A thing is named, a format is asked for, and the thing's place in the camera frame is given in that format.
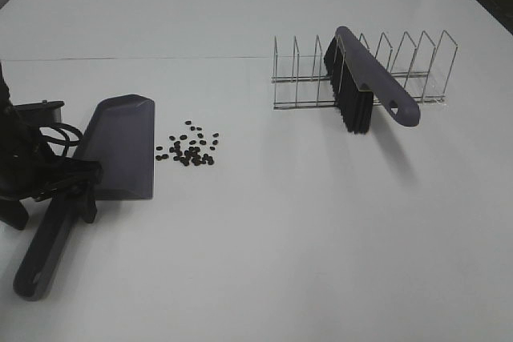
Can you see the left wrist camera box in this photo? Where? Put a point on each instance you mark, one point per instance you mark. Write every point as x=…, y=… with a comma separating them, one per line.
x=42, y=114

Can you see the pile of coffee beans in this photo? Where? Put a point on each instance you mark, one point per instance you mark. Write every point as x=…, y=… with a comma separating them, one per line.
x=192, y=147

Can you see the metal wire rack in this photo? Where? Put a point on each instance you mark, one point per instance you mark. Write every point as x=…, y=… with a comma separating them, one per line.
x=422, y=66

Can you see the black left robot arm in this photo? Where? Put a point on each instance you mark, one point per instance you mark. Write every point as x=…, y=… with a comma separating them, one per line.
x=17, y=135

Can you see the purple brush black bristles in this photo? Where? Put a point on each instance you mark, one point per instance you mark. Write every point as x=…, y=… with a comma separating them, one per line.
x=357, y=79

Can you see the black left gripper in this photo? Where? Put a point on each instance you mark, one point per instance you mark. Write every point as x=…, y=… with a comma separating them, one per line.
x=45, y=176

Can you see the purple plastic dustpan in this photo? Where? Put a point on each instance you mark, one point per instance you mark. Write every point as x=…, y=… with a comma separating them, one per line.
x=119, y=136

